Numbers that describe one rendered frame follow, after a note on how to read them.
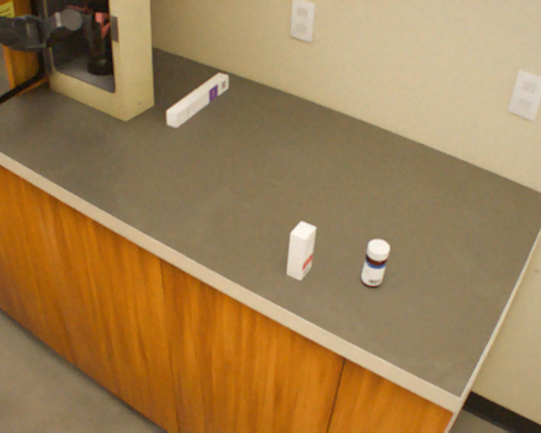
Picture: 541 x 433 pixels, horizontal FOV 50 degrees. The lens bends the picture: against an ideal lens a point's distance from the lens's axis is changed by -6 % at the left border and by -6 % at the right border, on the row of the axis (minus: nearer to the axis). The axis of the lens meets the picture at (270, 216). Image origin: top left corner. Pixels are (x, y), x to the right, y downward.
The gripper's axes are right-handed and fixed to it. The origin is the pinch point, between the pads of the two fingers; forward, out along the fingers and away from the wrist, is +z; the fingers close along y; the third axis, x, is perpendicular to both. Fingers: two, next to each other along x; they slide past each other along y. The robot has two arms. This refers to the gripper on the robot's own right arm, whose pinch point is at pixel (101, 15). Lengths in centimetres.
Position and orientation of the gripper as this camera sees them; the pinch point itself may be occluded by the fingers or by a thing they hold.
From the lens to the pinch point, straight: 172.1
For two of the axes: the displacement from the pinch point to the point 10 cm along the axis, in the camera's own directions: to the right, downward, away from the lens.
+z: 5.4, -4.8, 7.0
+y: -8.4, -3.6, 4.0
